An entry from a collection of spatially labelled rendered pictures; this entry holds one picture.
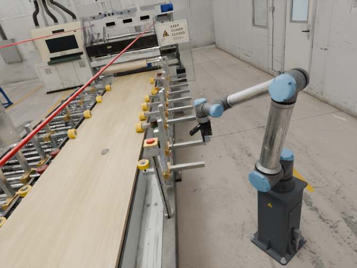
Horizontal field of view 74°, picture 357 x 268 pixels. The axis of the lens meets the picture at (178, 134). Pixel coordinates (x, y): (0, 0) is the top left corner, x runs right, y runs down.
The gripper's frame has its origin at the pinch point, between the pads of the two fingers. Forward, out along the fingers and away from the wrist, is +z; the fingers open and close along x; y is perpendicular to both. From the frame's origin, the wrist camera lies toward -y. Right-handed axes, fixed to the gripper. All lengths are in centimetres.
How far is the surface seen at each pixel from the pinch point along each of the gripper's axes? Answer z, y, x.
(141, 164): -9, -45, -27
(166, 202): 0, -29, -57
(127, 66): -25, -98, 250
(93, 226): -9, -64, -75
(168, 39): -54, -20, 248
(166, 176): -0.4, -29.6, -33.4
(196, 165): -0.2, -8.5, -26.5
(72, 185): -10, -89, -38
